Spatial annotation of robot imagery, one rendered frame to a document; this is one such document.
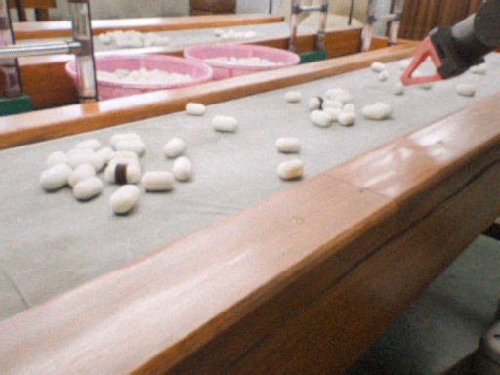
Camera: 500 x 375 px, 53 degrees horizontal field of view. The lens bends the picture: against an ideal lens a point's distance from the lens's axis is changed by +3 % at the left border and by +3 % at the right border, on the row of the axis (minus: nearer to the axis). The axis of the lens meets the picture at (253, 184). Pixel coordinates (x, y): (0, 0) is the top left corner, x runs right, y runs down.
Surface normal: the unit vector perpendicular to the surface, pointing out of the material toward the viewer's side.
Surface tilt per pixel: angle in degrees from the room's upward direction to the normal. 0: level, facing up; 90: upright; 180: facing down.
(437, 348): 0
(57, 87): 90
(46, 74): 90
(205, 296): 0
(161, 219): 0
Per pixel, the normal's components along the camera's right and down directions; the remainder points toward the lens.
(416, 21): -0.67, 0.27
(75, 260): 0.06, -0.91
